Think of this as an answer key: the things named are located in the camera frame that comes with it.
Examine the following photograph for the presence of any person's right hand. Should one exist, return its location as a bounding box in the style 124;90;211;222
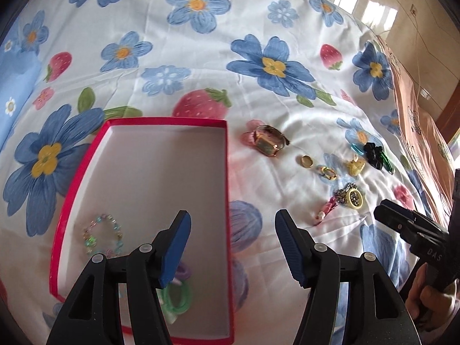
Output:
405;262;460;328

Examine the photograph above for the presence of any pink printed blanket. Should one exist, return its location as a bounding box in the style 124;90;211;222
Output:
375;35;458;225

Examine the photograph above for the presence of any green hair clip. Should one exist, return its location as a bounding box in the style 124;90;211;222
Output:
380;150;395;175

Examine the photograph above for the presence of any gold and green ring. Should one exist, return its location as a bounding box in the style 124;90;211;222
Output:
316;164;339;182

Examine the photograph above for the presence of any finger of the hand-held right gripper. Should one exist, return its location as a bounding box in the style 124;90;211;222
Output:
381;198;450;238
373;206;445;256

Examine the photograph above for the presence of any yellow hair claw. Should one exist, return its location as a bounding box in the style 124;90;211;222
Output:
345;153;367;177

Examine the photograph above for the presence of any yellow plastic ring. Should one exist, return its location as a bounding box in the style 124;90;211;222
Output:
346;187;364;210

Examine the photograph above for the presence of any floral strawberry bedsheet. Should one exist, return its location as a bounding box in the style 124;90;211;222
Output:
0;0;448;345

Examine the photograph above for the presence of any brown wooden furniture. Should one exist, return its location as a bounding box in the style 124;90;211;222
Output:
434;88;460;146

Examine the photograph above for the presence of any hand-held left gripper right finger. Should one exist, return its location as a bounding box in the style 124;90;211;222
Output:
275;208;421;345

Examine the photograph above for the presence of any red cardboard box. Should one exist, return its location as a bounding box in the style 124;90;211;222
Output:
49;117;238;344

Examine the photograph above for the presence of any pastel beaded bracelet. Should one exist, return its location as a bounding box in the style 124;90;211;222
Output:
83;213;125;258

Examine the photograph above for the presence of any black hair claw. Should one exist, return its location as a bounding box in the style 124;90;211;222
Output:
363;141;387;169

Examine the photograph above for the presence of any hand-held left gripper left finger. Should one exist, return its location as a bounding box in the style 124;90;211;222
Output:
47;210;191;345

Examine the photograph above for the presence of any gold wrist watch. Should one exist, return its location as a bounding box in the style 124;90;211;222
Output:
241;124;291;158

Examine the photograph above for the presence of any pink hair clip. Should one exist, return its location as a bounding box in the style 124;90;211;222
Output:
315;197;340;222

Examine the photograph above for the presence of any metal chain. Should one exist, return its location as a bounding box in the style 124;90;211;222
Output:
334;182;360;208

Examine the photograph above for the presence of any green hair tie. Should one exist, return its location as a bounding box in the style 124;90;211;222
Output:
158;279;194;324

